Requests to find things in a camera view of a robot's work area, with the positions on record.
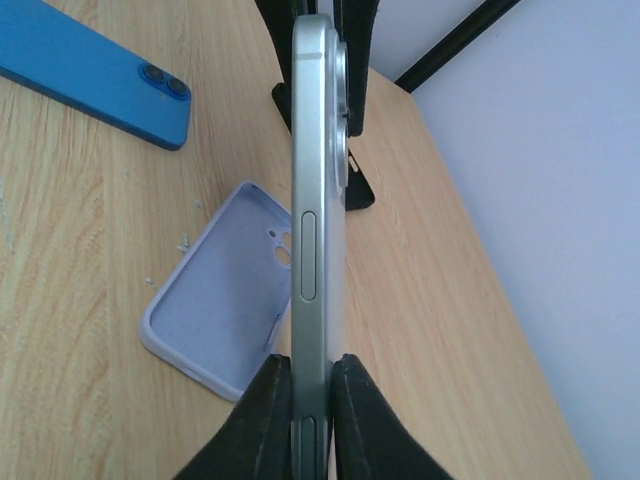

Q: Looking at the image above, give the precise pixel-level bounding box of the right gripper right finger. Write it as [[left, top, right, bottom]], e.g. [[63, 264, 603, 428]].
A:
[[330, 354, 451, 480]]

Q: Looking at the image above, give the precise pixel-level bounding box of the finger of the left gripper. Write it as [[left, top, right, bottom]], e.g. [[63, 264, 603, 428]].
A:
[[255, 0, 317, 130], [333, 0, 380, 136]]

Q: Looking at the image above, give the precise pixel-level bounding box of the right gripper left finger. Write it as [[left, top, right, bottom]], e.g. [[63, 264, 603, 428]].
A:
[[176, 354, 292, 479]]

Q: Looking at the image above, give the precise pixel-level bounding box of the silver white phone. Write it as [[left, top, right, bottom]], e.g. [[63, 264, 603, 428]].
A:
[[291, 14, 349, 479]]

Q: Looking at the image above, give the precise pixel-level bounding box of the lilac phone case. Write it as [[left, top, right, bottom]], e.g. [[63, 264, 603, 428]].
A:
[[139, 182, 291, 402]]

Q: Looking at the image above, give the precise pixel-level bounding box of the black phone case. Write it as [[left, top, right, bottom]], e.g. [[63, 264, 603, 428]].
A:
[[337, 150, 376, 211]]

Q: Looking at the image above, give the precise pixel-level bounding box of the blue phone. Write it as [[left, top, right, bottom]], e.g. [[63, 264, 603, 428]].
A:
[[1, 1, 192, 151]]

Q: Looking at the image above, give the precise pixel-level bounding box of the black aluminium frame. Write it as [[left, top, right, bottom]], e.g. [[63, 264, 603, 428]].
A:
[[395, 0, 520, 93]]

